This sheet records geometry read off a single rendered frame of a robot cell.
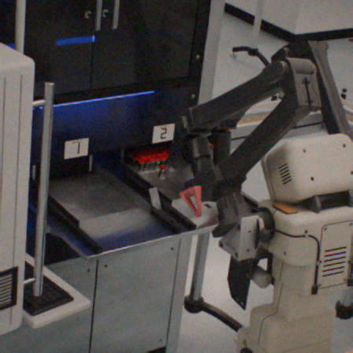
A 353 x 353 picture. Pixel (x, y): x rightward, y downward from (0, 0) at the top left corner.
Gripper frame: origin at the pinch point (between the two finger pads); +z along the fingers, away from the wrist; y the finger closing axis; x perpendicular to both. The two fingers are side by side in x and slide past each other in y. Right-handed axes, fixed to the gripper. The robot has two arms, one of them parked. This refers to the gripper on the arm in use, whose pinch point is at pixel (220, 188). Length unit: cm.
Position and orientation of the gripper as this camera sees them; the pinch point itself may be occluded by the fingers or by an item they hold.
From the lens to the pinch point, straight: 313.4
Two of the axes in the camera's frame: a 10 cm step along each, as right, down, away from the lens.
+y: -5.8, -2.7, 7.7
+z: -0.3, 9.5, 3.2
